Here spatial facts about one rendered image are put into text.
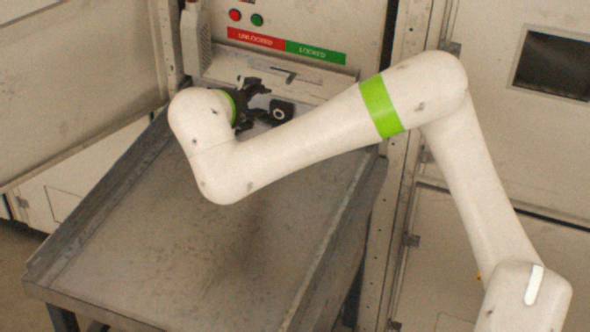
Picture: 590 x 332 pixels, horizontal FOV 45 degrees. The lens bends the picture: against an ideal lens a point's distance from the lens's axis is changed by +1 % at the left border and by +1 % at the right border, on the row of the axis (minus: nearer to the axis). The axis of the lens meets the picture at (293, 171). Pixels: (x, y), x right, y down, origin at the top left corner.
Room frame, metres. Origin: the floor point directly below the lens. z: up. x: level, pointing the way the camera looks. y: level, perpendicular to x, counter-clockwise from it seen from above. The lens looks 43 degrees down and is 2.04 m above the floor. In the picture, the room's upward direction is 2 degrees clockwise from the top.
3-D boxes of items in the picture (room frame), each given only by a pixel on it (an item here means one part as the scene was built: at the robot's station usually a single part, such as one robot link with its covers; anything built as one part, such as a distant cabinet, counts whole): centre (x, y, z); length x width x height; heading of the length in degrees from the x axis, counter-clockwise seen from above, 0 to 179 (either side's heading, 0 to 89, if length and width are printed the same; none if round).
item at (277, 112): (1.48, 0.04, 0.90); 0.06 x 0.03 x 0.05; 70
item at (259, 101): (1.52, 0.03, 0.89); 0.54 x 0.05 x 0.06; 70
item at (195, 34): (1.51, 0.25, 1.09); 0.08 x 0.05 x 0.17; 160
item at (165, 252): (1.14, 0.16, 0.82); 0.68 x 0.62 x 0.06; 160
